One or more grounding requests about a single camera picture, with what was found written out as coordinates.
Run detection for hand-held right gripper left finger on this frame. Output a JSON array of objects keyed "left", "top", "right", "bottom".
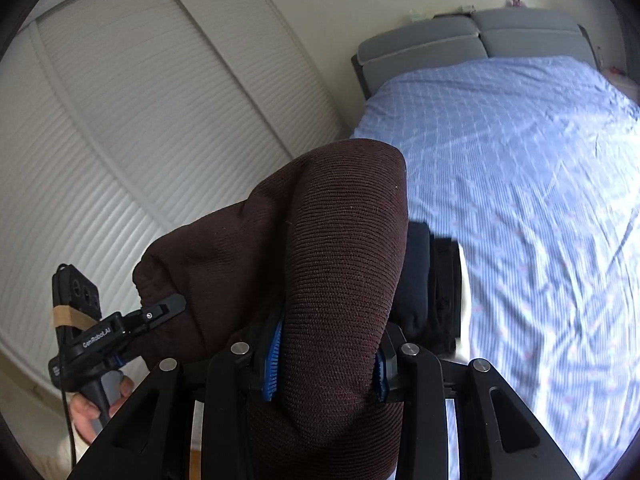
[{"left": 66, "top": 309, "right": 289, "bottom": 480}]

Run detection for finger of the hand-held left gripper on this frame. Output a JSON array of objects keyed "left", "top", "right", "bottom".
[{"left": 121, "top": 293, "right": 188, "bottom": 337}]

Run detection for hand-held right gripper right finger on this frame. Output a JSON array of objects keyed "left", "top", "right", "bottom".
[{"left": 372, "top": 321, "right": 572, "bottom": 480}]

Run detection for brown pants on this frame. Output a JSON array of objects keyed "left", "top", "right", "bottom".
[{"left": 132, "top": 139, "right": 409, "bottom": 480}]

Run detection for person's left hand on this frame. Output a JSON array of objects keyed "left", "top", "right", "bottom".
[{"left": 68, "top": 374, "right": 137, "bottom": 447}]

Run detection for stack of dark folded clothes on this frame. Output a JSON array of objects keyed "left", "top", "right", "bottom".
[{"left": 389, "top": 220, "right": 464, "bottom": 357}]

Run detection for white slatted wardrobe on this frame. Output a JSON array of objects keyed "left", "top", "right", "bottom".
[{"left": 0, "top": 0, "right": 359, "bottom": 397}]

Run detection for blue patterned bed sheet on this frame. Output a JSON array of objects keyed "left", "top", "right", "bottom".
[{"left": 349, "top": 55, "right": 640, "bottom": 480}]

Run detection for grey padded headboard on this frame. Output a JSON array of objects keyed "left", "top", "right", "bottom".
[{"left": 351, "top": 8, "right": 599, "bottom": 102}]

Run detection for white nightstand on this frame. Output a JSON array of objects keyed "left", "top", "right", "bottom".
[{"left": 600, "top": 67, "right": 637, "bottom": 92}]

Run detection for black cable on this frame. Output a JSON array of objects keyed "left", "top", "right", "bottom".
[{"left": 59, "top": 387, "right": 79, "bottom": 472}]

